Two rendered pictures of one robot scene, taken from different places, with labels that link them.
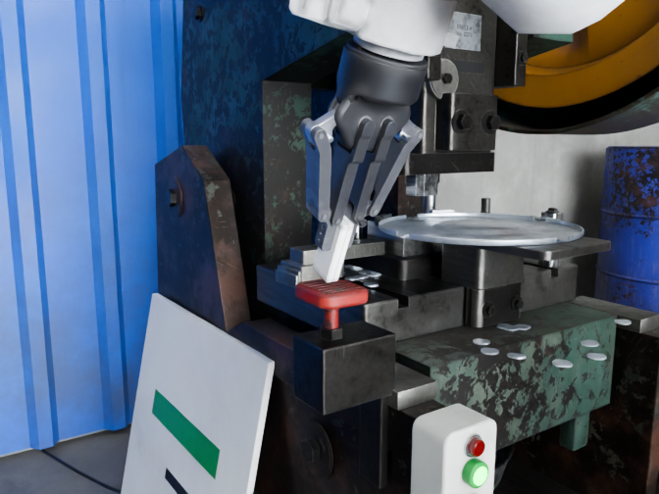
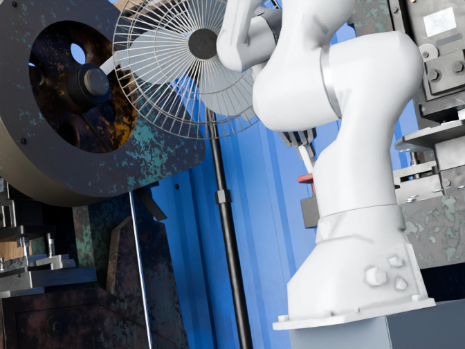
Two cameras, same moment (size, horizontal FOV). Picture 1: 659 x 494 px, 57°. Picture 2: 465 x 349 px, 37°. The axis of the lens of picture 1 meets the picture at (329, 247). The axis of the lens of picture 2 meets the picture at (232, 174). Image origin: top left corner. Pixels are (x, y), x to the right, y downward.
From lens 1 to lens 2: 1.55 m
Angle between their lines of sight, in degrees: 72
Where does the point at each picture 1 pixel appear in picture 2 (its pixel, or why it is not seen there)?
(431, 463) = not seen: hidden behind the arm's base
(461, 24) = (436, 19)
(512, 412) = (445, 242)
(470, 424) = not seen: hidden behind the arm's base
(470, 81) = (453, 47)
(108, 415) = not seen: outside the picture
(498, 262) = (449, 151)
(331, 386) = (306, 215)
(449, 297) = (431, 180)
